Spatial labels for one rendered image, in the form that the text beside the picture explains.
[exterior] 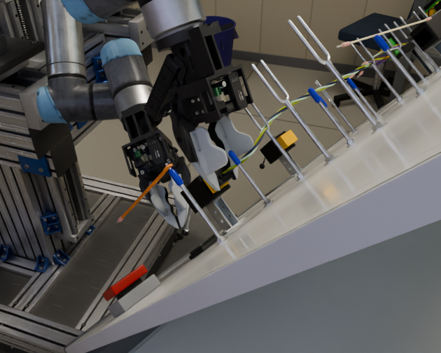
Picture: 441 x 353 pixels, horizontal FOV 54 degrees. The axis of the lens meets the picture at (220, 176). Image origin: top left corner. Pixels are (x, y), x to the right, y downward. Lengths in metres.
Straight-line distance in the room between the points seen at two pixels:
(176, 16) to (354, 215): 0.43
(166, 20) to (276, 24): 3.29
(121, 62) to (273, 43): 3.12
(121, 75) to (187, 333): 0.50
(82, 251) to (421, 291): 1.33
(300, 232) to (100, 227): 1.83
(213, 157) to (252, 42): 3.38
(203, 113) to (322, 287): 0.55
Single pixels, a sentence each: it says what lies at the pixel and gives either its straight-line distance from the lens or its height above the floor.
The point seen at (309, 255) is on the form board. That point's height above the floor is 1.42.
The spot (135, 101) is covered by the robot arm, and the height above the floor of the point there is 1.20.
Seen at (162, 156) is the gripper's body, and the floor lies 1.15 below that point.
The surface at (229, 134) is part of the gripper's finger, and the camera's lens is 0.62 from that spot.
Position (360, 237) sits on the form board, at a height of 1.44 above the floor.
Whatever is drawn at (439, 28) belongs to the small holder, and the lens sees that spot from 0.66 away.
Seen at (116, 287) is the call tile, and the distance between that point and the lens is 0.55.
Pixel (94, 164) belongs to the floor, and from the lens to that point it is 2.74.
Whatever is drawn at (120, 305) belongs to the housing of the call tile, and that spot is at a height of 1.12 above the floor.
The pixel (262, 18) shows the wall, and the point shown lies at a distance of 3.85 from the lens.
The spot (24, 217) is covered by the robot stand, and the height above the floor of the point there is 0.47.
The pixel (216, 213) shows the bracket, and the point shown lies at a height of 1.12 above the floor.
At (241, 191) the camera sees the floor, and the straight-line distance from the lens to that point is 2.44.
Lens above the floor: 1.56
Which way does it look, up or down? 38 degrees down
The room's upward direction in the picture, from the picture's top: straight up
